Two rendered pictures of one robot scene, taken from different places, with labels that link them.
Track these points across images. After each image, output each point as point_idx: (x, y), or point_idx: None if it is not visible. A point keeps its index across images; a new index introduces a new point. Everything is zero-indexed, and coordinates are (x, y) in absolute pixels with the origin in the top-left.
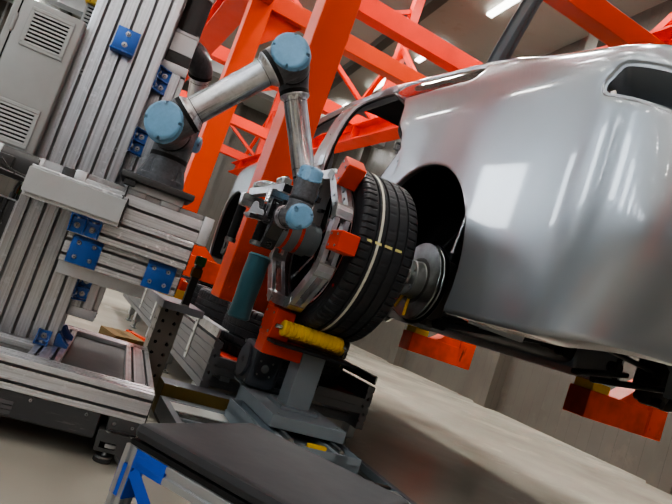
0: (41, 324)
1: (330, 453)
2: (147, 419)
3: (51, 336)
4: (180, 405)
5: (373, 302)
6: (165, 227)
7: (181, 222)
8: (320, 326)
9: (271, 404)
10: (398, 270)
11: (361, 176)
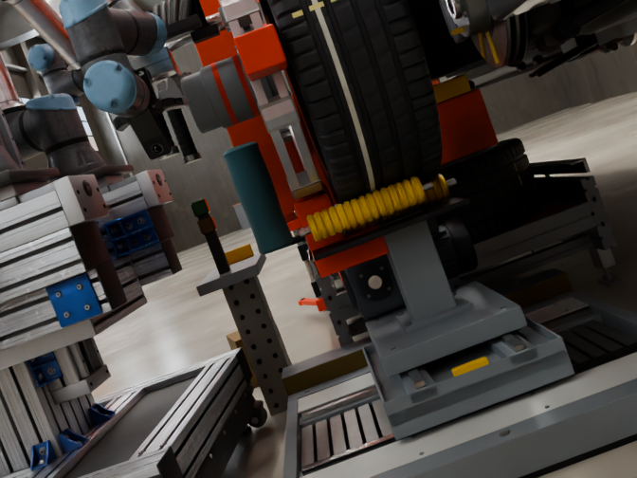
0: (31, 440)
1: (499, 361)
2: (283, 440)
3: (52, 446)
4: (312, 396)
5: (390, 97)
6: (19, 237)
7: (31, 214)
8: (363, 186)
9: (393, 333)
10: (385, 17)
11: None
